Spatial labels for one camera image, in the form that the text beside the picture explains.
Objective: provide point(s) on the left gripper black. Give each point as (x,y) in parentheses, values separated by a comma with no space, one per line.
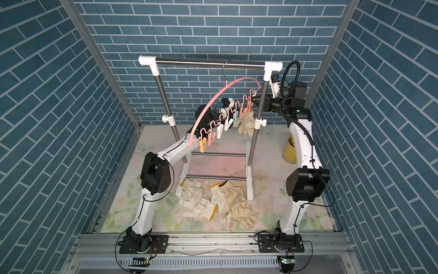
(231,115)

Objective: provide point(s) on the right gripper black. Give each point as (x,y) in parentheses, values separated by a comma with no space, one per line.
(267,102)

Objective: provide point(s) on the pink clip hanger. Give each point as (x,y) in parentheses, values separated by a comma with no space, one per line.
(219,102)

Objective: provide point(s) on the white cotton glove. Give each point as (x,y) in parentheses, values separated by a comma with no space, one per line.
(193,193)
(247,123)
(198,210)

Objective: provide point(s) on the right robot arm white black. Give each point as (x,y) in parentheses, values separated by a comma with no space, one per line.
(310,179)

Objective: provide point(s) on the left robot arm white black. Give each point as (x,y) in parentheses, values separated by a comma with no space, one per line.
(158,176)

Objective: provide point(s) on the yellow cup with pens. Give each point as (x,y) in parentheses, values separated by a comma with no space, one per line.
(289,152)

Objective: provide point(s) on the metal clothes drying rack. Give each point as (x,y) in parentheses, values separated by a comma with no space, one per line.
(268,68)

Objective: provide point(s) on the white glove yellow cuff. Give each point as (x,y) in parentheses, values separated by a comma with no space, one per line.
(218,198)

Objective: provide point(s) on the dirty beige cotton glove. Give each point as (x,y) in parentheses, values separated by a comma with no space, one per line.
(237,207)

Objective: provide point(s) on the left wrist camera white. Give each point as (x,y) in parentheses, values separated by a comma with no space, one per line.
(226,104)

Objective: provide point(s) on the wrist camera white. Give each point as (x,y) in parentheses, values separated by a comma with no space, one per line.
(275,85)
(226,104)

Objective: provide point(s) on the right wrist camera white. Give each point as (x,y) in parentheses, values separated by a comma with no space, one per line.
(275,85)

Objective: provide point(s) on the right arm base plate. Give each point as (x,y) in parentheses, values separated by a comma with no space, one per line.
(280,244)

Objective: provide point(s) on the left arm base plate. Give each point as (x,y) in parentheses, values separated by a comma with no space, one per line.
(153,244)

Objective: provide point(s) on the aluminium front rail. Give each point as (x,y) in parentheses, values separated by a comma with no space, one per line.
(213,253)

